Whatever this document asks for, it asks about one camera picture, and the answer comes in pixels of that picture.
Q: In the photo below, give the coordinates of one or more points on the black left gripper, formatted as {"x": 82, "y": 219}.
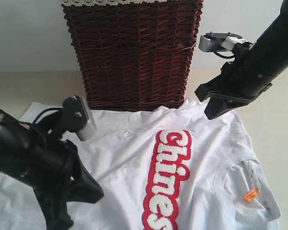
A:
{"x": 62, "y": 177}

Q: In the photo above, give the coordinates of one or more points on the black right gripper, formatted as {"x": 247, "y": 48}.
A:
{"x": 239, "y": 83}

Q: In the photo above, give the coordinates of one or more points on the white t-shirt with red lettering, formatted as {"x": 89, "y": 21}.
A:
{"x": 173, "y": 169}

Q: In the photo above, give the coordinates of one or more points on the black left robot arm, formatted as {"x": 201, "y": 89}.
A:
{"x": 15, "y": 142}

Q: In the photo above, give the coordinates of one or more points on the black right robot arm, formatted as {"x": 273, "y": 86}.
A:
{"x": 276, "y": 35}

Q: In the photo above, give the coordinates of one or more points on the dark red wicker basket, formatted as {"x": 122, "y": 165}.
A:
{"x": 135, "y": 57}

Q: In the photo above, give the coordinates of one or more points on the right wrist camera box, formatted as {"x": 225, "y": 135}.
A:
{"x": 222, "y": 42}

